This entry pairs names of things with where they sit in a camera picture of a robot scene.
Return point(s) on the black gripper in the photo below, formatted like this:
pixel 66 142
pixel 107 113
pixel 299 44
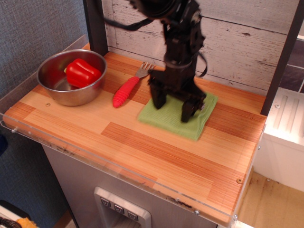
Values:
pixel 177 81

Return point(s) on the green cloth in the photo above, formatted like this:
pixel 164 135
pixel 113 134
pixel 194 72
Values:
pixel 169 116

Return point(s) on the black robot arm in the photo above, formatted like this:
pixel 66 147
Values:
pixel 183 38

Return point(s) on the clear acrylic edge guard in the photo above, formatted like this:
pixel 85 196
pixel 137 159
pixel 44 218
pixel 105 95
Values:
pixel 206 176

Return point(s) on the red toy bell pepper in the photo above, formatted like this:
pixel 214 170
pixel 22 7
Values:
pixel 81 74

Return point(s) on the white toy sink unit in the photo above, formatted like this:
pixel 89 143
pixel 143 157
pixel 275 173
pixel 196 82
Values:
pixel 280 156

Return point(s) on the silver dispenser panel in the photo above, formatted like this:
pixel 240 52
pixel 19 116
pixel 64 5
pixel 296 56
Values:
pixel 114 210

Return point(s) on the grey toy fridge cabinet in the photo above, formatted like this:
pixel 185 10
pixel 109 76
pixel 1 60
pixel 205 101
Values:
pixel 79 180

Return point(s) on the stainless steel bowl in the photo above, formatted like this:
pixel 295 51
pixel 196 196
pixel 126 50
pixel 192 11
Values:
pixel 52 77

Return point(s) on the yellow object at corner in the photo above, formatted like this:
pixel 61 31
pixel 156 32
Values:
pixel 26 223

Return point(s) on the red-handled metal fork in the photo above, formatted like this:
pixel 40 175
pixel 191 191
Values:
pixel 125 90

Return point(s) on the dark left vertical post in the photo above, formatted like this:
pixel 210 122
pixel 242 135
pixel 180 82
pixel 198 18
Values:
pixel 95 26

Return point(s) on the dark vertical post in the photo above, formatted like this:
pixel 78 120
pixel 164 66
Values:
pixel 95 26
pixel 285 55

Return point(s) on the dark right vertical post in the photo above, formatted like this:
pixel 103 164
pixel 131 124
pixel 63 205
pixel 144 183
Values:
pixel 285 55

